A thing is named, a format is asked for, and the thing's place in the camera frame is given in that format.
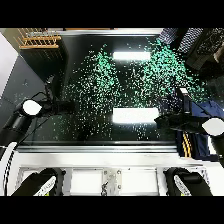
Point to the silver frame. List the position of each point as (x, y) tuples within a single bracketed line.
[(133, 160)]

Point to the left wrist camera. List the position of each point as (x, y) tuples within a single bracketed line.
[(50, 86)]

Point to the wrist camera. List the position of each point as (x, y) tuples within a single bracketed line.
[(50, 86), (186, 101)]

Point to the navy blue shorts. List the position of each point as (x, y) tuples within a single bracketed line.
[(203, 110)]

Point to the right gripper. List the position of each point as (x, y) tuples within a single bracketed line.
[(170, 122)]

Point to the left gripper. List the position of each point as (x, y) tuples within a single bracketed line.
[(64, 107)]

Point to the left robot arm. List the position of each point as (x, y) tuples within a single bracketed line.
[(20, 123)]

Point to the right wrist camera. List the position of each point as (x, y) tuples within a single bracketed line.
[(186, 101)]

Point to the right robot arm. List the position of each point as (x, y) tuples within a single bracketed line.
[(213, 128)]

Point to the navy garment with yellow stripes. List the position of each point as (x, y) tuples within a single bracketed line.
[(191, 145)]

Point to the heap of clothes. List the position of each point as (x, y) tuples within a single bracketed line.
[(200, 43)]

